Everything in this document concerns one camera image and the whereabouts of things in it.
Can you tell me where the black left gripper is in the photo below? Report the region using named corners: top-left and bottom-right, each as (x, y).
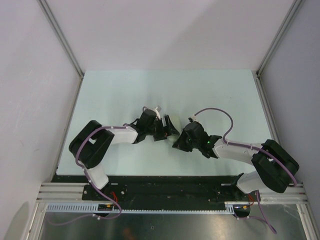
top-left (145, 115), bottom-right (179, 142)

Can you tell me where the pale green glasses case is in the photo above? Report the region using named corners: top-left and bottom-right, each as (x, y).
top-left (167, 114), bottom-right (182, 144)

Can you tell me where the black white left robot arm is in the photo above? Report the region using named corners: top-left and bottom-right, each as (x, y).
top-left (68, 108), bottom-right (182, 200)

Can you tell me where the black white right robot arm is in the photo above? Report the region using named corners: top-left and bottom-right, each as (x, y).
top-left (172, 121), bottom-right (299, 201)

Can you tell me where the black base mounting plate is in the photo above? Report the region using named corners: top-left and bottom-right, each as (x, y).
top-left (51, 174), bottom-right (257, 211)

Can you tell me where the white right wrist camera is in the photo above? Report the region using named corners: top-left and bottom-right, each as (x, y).
top-left (188, 115), bottom-right (200, 123)

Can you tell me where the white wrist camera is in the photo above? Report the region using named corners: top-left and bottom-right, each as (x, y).
top-left (142, 106), bottom-right (161, 121)
top-left (188, 115), bottom-right (200, 123)

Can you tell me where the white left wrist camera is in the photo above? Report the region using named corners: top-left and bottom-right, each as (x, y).
top-left (142, 106), bottom-right (161, 121)

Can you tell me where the grey slotted cable duct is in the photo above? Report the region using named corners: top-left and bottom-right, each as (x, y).
top-left (46, 201), bottom-right (236, 215)

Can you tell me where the aluminium front frame rail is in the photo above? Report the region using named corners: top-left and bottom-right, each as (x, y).
top-left (37, 183), bottom-right (308, 204)

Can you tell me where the left rear aluminium post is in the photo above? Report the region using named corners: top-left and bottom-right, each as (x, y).
top-left (37, 0), bottom-right (84, 80)

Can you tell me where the aluminium post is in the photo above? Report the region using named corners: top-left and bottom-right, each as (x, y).
top-left (37, 0), bottom-right (84, 80)
top-left (256, 0), bottom-right (305, 77)

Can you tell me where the right rear aluminium post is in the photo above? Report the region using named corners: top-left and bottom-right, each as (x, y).
top-left (256, 0), bottom-right (305, 77)

